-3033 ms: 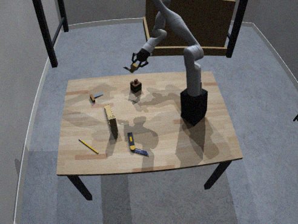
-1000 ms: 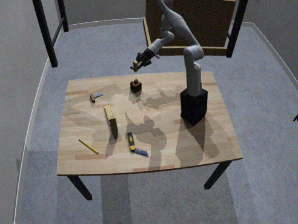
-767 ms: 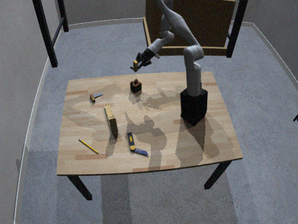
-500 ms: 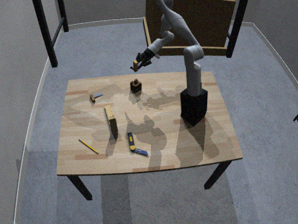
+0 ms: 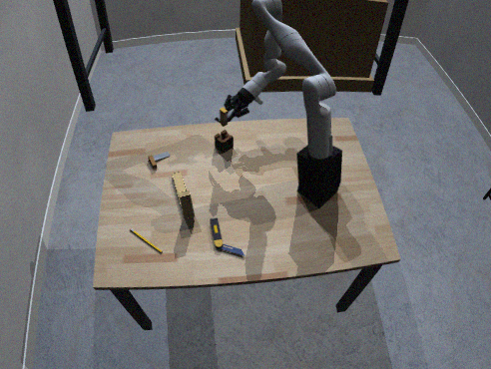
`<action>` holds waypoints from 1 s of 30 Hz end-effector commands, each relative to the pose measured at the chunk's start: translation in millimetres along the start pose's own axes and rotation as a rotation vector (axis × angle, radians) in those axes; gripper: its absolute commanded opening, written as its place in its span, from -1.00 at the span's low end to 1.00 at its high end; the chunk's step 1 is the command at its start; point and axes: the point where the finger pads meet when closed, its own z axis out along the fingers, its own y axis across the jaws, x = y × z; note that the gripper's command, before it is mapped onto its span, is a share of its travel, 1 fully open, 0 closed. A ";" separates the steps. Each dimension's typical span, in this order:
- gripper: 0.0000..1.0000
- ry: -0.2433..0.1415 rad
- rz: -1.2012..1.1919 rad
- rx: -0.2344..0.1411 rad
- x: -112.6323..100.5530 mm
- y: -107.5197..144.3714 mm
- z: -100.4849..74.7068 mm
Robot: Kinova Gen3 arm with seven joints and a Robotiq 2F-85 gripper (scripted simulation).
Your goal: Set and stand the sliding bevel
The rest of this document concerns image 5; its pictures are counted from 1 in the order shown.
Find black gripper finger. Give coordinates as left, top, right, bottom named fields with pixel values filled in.
left=225, top=101, right=249, bottom=123
left=224, top=95, right=238, bottom=112

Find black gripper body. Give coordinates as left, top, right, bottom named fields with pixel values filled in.
left=233, top=87, right=255, bottom=110

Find brown wooden block with green stripe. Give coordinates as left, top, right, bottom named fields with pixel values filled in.
left=215, top=130, right=234, bottom=153

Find try square with wooden stock and grey blade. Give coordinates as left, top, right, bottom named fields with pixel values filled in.
left=149, top=152, right=170, bottom=169

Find black sliding bevel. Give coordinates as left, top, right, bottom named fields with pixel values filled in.
left=211, top=218, right=245, bottom=256

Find l-shaped wooden frame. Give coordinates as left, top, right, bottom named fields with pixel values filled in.
left=172, top=172, right=195, bottom=219

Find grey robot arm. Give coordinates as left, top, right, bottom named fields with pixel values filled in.
left=244, top=0, right=336, bottom=159

